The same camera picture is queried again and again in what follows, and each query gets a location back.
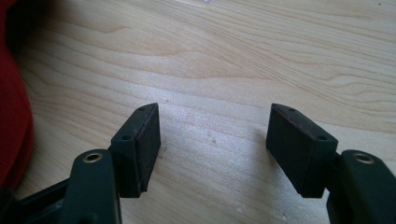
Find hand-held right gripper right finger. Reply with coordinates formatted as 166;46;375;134
265;103;396;224

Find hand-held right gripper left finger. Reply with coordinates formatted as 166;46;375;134
64;103;162;224

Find red cloth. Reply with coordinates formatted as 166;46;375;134
0;0;35;190

